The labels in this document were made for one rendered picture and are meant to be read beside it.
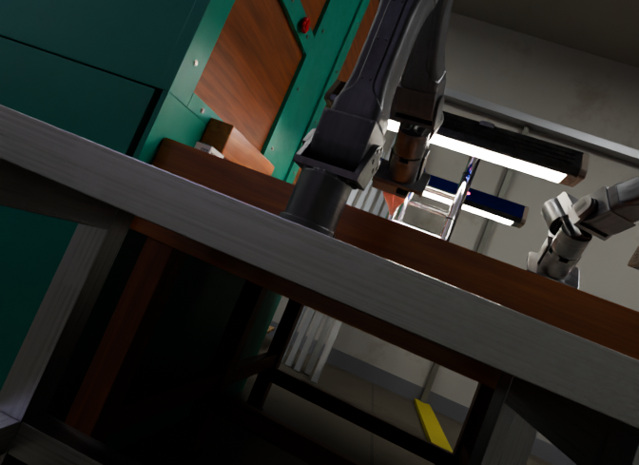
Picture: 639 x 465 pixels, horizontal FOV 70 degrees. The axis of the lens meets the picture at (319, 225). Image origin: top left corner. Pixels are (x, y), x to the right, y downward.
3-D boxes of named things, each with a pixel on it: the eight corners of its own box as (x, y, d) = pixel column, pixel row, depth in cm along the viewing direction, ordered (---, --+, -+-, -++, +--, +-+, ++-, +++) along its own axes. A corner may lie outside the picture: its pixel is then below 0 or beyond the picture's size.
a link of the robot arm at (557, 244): (543, 238, 95) (557, 212, 90) (570, 242, 95) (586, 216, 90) (553, 261, 89) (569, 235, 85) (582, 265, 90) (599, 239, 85)
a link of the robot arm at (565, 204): (528, 208, 97) (572, 166, 90) (558, 223, 99) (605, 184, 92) (544, 245, 88) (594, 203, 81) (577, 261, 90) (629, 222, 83)
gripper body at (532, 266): (526, 257, 99) (539, 231, 95) (574, 273, 97) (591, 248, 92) (523, 276, 95) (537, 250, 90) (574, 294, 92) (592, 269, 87)
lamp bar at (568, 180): (585, 179, 98) (596, 148, 98) (322, 98, 113) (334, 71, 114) (572, 188, 105) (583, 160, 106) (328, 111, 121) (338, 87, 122)
